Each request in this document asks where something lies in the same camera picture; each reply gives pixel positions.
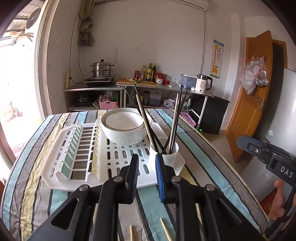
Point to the wooden door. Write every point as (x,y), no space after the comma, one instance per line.
(254,112)

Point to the small white bowl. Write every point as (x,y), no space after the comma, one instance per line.
(124,121)

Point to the white plastic jug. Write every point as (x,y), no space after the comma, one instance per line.
(155,97)

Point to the white dish drying rack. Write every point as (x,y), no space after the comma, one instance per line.
(82,154)

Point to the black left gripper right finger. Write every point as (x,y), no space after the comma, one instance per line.
(202,213)

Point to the person's right hand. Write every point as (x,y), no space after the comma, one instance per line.
(277,210)

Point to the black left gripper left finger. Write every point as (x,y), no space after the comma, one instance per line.
(91,213)

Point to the green hanging cloth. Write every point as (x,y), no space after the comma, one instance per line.
(86,23)

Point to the white power strip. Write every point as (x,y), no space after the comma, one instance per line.
(68,76)

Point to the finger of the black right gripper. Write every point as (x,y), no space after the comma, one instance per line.
(262,150)

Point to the dark sauce bottle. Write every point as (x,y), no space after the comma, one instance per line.
(154,73)

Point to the blue transparent container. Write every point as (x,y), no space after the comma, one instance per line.
(188,81)

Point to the white utensil cup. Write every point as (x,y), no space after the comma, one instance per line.
(174,160)

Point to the large white bowl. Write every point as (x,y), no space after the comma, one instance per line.
(123,137)

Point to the black induction cooker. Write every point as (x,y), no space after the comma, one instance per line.
(99,81)

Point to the white electric kettle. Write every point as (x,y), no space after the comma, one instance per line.
(203,83)

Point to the giraffe height wall chart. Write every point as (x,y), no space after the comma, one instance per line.
(217,59)

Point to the plastic bags on door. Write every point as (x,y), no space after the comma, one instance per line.
(253,74)

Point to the pink plastic basket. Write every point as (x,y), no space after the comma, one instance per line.
(106,104)

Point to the wooden cutting board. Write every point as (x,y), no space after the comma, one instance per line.
(126,81)

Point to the stainless steel steamer pot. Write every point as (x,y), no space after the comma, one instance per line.
(101,69)

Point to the light wooden chopstick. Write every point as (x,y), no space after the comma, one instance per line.
(173,123)
(146,122)

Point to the striped tablecloth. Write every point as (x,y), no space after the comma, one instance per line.
(27,201)

